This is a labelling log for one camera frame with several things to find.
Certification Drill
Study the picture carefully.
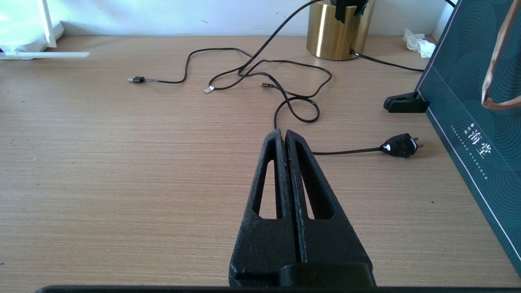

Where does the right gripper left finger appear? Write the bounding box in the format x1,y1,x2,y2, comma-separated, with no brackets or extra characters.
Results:
229,129,302,287

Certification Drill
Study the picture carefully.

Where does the black adapter cable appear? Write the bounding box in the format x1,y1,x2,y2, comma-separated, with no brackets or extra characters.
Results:
238,59,383,156

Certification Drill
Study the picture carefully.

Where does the black object in gold holder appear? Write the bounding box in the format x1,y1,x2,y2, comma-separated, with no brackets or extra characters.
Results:
330,0,369,24

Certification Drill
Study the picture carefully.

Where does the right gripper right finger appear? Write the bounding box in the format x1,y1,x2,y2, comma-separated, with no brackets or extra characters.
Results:
285,129,377,287

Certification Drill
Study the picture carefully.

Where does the crumpled white tissue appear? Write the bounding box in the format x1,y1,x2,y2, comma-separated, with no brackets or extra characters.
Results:
403,28,436,59

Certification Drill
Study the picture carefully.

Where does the black cable with usb plug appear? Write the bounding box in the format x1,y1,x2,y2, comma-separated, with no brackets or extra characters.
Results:
127,48,254,84

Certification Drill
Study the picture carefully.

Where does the black power adapter plug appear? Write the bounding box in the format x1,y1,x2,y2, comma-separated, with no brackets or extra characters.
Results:
380,133,424,159

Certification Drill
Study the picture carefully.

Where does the gold metal cylinder holder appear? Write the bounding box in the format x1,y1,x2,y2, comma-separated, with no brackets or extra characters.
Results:
306,0,376,61

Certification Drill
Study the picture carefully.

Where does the black cable with small connector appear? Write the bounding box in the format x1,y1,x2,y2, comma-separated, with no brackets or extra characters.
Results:
261,83,320,123

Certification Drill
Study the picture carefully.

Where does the black plastic clip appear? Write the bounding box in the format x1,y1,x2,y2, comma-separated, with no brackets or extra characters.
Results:
383,92,430,114

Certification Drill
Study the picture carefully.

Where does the black lamp cable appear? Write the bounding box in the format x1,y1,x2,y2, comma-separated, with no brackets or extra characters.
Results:
350,49,425,73

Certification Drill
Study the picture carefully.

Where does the black cable with silver tip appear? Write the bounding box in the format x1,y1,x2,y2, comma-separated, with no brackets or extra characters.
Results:
204,0,326,94

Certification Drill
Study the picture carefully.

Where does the dark green paper bag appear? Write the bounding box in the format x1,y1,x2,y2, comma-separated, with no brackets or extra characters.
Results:
414,0,521,277

